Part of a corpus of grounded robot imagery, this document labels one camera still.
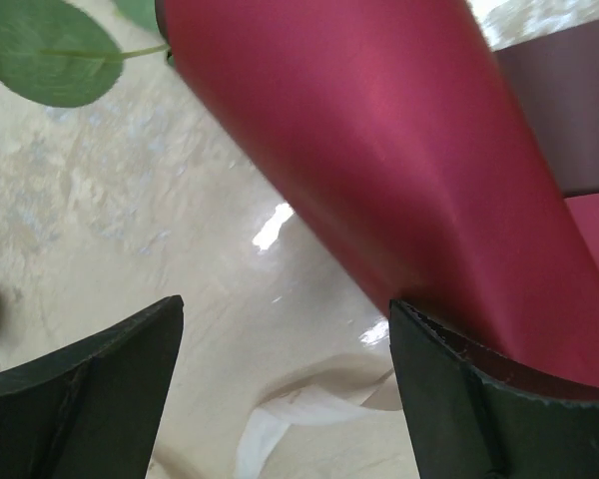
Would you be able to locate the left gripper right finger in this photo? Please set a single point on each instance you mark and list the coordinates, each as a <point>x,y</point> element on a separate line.
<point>474,413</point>

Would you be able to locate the cream ribbon gold lettering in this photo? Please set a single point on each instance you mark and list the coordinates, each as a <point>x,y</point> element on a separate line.
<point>309,403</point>

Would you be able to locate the pink white flower bunch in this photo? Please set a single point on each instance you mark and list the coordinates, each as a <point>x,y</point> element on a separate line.
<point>55,54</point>

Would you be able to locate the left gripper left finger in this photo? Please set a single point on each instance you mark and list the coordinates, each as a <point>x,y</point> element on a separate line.
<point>92,409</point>

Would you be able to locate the red wrapping paper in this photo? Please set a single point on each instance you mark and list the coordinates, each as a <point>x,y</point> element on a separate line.
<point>461,180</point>

